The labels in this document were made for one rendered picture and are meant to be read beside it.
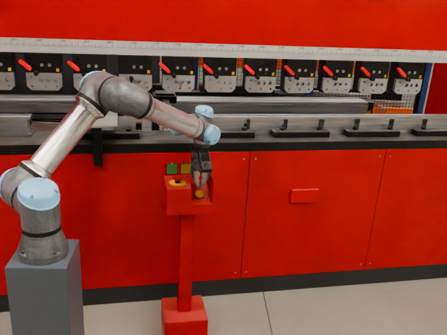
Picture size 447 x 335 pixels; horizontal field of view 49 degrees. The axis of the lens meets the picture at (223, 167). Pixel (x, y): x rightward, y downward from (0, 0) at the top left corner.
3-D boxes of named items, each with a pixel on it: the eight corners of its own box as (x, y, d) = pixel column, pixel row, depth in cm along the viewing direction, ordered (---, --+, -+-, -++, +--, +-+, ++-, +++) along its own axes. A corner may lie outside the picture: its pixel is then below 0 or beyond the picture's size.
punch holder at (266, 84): (245, 92, 240) (247, 58, 234) (241, 88, 248) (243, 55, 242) (274, 92, 243) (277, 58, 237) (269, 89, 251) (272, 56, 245)
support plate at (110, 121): (73, 127, 206) (73, 125, 205) (78, 111, 230) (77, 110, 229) (118, 127, 210) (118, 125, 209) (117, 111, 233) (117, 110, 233)
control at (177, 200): (165, 215, 208) (166, 176, 202) (162, 199, 223) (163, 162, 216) (212, 213, 212) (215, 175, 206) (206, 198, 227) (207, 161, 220)
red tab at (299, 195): (290, 203, 253) (291, 190, 251) (289, 201, 255) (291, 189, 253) (317, 202, 256) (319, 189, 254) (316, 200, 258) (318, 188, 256)
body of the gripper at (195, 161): (207, 163, 217) (209, 137, 212) (210, 171, 209) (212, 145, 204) (189, 163, 215) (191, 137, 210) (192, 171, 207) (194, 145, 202)
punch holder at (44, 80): (26, 90, 219) (23, 52, 213) (30, 86, 227) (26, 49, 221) (62, 90, 222) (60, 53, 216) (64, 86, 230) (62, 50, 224)
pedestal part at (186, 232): (178, 312, 233) (181, 209, 214) (177, 304, 239) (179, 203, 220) (191, 311, 235) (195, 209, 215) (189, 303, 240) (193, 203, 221)
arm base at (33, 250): (62, 266, 148) (60, 236, 144) (10, 264, 147) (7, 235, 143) (74, 240, 162) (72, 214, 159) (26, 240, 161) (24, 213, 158)
